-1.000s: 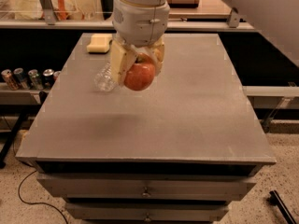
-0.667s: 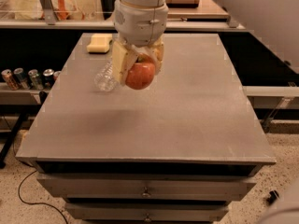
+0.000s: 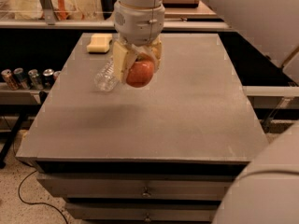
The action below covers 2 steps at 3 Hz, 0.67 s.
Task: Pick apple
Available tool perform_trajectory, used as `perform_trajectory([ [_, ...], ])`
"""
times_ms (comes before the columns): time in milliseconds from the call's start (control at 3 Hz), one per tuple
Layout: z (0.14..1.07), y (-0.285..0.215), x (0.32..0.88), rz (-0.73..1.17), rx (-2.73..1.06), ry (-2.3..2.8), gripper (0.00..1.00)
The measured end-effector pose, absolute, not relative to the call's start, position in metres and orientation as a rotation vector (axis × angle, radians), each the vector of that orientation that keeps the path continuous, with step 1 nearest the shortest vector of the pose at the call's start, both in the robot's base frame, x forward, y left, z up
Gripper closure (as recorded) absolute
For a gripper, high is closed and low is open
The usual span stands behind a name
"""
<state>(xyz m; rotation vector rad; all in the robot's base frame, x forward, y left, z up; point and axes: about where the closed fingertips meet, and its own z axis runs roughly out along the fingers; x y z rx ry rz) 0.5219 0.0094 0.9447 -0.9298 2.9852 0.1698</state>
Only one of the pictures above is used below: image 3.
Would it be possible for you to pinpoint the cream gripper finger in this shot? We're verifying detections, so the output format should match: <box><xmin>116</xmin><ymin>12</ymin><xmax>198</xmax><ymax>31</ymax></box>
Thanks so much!
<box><xmin>136</xmin><ymin>37</ymin><xmax>162</xmax><ymax>72</ymax></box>
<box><xmin>113</xmin><ymin>40</ymin><xmax>137</xmax><ymax>83</ymax></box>

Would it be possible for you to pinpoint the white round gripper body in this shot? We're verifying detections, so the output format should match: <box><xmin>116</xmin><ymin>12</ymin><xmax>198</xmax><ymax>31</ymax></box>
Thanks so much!
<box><xmin>114</xmin><ymin>2</ymin><xmax>165</xmax><ymax>46</ymax></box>

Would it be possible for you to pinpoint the red apple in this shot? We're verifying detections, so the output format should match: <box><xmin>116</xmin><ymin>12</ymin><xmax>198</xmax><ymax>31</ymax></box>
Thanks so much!
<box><xmin>126</xmin><ymin>60</ymin><xmax>154</xmax><ymax>88</ymax></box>

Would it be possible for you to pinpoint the clear plastic water bottle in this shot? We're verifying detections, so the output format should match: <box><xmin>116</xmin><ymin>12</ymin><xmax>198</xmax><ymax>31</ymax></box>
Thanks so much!
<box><xmin>94</xmin><ymin>57</ymin><xmax>119</xmax><ymax>92</ymax></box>

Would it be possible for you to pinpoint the yellow sponge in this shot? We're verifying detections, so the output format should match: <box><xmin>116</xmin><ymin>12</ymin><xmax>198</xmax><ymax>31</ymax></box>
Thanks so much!
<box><xmin>87</xmin><ymin>34</ymin><xmax>112</xmax><ymax>53</ymax></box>

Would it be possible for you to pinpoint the red drink can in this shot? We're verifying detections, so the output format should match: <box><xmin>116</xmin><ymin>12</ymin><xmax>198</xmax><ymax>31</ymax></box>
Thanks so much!
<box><xmin>53</xmin><ymin>71</ymin><xmax>61</xmax><ymax>81</ymax></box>

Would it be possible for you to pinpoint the dark drink can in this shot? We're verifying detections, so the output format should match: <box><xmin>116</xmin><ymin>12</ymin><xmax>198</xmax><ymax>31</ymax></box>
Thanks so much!
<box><xmin>43</xmin><ymin>69</ymin><xmax>54</xmax><ymax>88</ymax></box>

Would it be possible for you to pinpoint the orange white bag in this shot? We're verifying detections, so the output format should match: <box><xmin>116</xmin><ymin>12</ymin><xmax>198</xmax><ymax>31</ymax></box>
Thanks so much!
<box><xmin>51</xmin><ymin>0</ymin><xmax>85</xmax><ymax>21</ymax></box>

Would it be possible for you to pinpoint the green drink can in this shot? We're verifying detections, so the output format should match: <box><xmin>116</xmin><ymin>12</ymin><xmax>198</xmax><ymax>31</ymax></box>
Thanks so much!
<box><xmin>28</xmin><ymin>69</ymin><xmax>44</xmax><ymax>90</ymax></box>

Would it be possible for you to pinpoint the grey drawer cabinet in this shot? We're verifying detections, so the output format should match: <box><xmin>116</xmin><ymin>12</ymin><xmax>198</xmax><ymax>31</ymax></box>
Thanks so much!
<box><xmin>18</xmin><ymin>34</ymin><xmax>267</xmax><ymax>224</ymax></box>

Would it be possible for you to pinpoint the black table leg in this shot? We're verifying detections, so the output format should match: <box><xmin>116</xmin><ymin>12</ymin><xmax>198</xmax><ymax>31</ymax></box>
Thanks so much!
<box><xmin>0</xmin><ymin>113</ymin><xmax>27</xmax><ymax>169</ymax></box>

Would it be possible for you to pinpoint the orange drink can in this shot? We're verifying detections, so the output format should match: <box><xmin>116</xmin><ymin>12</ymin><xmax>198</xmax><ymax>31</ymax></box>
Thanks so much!
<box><xmin>1</xmin><ymin>69</ymin><xmax>19</xmax><ymax>91</ymax></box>

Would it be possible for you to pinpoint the upper grey drawer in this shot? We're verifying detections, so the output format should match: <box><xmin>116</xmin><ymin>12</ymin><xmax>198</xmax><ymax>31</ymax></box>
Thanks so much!
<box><xmin>37</xmin><ymin>174</ymin><xmax>232</xmax><ymax>201</ymax></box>

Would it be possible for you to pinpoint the grey drawer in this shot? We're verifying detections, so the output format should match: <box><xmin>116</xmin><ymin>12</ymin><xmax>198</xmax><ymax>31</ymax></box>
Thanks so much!
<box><xmin>37</xmin><ymin>174</ymin><xmax>232</xmax><ymax>201</ymax></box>
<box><xmin>65</xmin><ymin>203</ymin><xmax>217</xmax><ymax>222</ymax></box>

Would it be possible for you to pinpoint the lower grey drawer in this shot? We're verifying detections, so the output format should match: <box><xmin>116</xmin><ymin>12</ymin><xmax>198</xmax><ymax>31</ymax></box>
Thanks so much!
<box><xmin>65</xmin><ymin>203</ymin><xmax>217</xmax><ymax>222</ymax></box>

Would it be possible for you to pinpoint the left metal bracket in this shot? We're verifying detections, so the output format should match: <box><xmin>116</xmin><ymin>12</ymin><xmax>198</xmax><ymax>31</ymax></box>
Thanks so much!
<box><xmin>39</xmin><ymin>0</ymin><xmax>57</xmax><ymax>25</ymax></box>

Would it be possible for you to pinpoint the black floor cable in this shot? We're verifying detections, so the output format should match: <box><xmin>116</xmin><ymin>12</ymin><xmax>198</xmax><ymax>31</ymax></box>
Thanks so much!
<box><xmin>13</xmin><ymin>140</ymin><xmax>69</xmax><ymax>224</ymax></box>

